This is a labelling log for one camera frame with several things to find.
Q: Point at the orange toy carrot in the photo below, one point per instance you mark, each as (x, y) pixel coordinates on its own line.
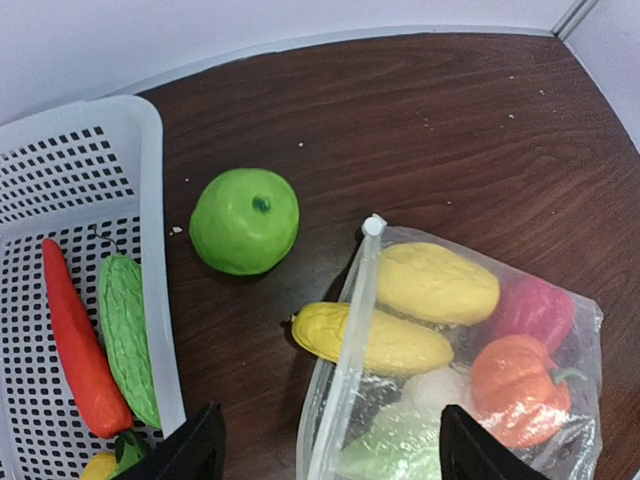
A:
(86, 369)

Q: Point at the green toy cucumber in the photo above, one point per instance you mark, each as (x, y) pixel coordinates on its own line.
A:
(123, 324)

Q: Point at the right aluminium corner post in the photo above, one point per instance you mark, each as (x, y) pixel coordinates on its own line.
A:
(569, 21)

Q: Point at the yellow toy banana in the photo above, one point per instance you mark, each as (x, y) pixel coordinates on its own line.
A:
(433, 284)

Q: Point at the green toy apple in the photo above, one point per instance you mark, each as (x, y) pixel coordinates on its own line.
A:
(245, 222)

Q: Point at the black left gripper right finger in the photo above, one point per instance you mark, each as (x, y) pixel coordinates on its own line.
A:
(469, 452)

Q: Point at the white perforated plastic basket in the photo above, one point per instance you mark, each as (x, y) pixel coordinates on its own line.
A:
(90, 176)

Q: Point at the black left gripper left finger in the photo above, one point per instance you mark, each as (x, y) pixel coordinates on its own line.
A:
(196, 450)

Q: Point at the clear dotted zip top bag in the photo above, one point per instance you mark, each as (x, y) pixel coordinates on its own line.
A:
(423, 323)

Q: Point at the yellow toy corn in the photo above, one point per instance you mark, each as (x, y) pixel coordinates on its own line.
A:
(395, 346)

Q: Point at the red toy bell pepper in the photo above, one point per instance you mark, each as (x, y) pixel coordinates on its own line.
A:
(530, 306)

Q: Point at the yellow toy lemon green leaf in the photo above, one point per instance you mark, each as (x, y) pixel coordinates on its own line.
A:
(129, 450)

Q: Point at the orange toy pumpkin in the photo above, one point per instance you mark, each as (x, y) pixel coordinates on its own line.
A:
(520, 395)

